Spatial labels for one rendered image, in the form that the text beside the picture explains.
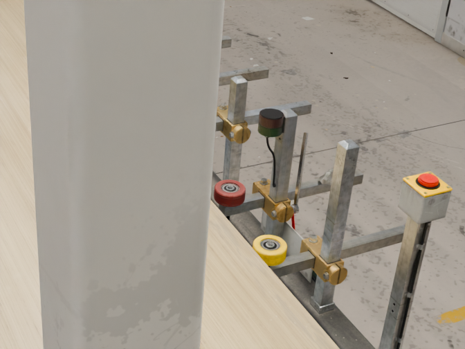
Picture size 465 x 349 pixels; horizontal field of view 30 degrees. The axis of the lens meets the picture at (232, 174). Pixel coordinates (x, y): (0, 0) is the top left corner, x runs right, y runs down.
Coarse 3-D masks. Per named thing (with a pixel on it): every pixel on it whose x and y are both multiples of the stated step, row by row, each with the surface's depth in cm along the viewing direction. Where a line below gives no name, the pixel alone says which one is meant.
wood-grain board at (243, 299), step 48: (0, 0) 319; (0, 48) 283; (0, 96) 255; (0, 144) 232; (0, 192) 213; (0, 240) 196; (240, 240) 203; (0, 288) 182; (240, 288) 188; (0, 336) 170; (240, 336) 175; (288, 336) 176
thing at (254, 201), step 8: (360, 176) 240; (304, 184) 234; (312, 184) 234; (320, 184) 234; (328, 184) 236; (288, 192) 230; (304, 192) 233; (312, 192) 234; (320, 192) 236; (248, 200) 225; (256, 200) 226; (224, 208) 222; (232, 208) 223; (240, 208) 224; (248, 208) 226; (256, 208) 227
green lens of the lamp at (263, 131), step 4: (260, 128) 210; (264, 128) 209; (280, 128) 210; (260, 132) 211; (264, 132) 210; (268, 132) 209; (272, 132) 209; (276, 132) 210; (280, 132) 211; (268, 136) 210; (272, 136) 210
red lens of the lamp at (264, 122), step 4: (260, 112) 210; (260, 116) 209; (260, 120) 209; (264, 120) 208; (268, 120) 208; (272, 120) 207; (276, 120) 208; (280, 120) 208; (260, 124) 210; (264, 124) 209; (268, 124) 208; (272, 124) 208; (276, 124) 208; (280, 124) 209
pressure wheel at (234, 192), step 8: (216, 184) 222; (224, 184) 222; (232, 184) 223; (240, 184) 223; (216, 192) 220; (224, 192) 219; (232, 192) 220; (240, 192) 220; (216, 200) 221; (224, 200) 219; (232, 200) 218; (240, 200) 220
